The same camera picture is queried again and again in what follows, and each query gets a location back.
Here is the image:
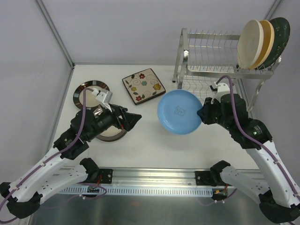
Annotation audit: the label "brown rimmed cream plate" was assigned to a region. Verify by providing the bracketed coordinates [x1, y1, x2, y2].
[92, 105, 130, 143]

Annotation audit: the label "blue bear plate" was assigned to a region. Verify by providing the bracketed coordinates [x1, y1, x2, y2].
[157, 89, 203, 135]

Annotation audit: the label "striped rim round plate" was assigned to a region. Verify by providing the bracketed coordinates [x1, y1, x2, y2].
[73, 80, 110, 111]

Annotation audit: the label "cream bear plate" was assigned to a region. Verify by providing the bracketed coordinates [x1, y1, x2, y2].
[237, 20, 264, 69]

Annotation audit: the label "yellow bear plate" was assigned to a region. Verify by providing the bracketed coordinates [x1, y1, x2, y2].
[249, 20, 275, 69]

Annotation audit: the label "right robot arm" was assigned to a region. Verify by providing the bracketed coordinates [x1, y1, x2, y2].
[197, 94, 300, 224]

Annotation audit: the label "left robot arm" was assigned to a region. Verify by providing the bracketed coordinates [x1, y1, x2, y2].
[0, 105, 142, 219]

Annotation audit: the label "metal dish rack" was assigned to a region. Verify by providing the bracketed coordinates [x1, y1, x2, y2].
[172, 28, 282, 112]

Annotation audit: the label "square floral plate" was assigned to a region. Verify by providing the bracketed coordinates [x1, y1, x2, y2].
[122, 68, 166, 105]

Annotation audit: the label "dark green floral plate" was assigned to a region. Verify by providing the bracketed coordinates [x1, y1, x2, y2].
[259, 17, 291, 70]

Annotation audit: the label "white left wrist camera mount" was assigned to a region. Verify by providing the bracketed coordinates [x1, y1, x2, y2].
[92, 88, 113, 112]

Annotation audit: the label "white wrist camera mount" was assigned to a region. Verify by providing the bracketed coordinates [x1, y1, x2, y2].
[92, 88, 113, 112]
[210, 82, 230, 104]

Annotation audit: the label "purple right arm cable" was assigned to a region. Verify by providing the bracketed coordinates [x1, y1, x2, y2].
[199, 75, 300, 207]

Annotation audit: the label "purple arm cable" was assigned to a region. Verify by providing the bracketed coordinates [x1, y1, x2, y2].
[199, 75, 300, 207]
[0, 87, 107, 222]

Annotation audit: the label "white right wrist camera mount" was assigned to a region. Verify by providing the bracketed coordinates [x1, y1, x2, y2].
[210, 82, 230, 104]

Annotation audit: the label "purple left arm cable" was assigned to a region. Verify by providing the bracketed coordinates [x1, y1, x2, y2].
[0, 87, 107, 222]

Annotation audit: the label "aluminium mounting rail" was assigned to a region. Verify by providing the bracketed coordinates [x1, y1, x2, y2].
[53, 166, 265, 190]

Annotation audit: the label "white slotted cable duct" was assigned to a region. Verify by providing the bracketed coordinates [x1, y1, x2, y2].
[60, 185, 213, 197]

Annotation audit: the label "aluminium frame post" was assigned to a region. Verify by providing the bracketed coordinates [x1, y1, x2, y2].
[35, 0, 75, 69]

